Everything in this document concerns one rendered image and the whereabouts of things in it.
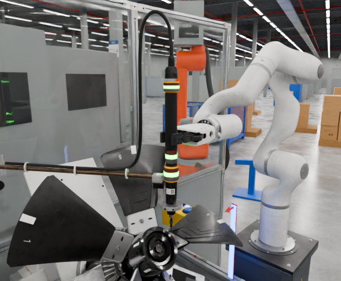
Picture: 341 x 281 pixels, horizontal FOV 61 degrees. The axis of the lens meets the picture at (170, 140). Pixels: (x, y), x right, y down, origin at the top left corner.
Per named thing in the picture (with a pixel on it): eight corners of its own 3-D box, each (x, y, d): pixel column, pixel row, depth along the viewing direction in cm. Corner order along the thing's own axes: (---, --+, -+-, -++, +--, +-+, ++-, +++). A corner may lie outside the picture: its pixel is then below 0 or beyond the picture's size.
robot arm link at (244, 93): (229, 59, 112) (185, 120, 104) (268, 64, 101) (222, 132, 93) (236, 76, 118) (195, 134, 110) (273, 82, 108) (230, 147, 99)
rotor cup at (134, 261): (105, 257, 83) (125, 244, 74) (137, 225, 93) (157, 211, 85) (138, 298, 82) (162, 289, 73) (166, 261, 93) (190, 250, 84)
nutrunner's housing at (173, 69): (163, 216, 87) (162, 55, 77) (166, 210, 90) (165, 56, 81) (176, 217, 86) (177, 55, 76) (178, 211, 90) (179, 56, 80)
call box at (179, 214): (161, 226, 142) (161, 206, 140) (176, 219, 149) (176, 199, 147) (186, 238, 131) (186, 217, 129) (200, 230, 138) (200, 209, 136)
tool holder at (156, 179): (150, 209, 85) (150, 178, 83) (155, 200, 92) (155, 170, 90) (181, 212, 84) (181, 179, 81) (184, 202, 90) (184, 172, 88)
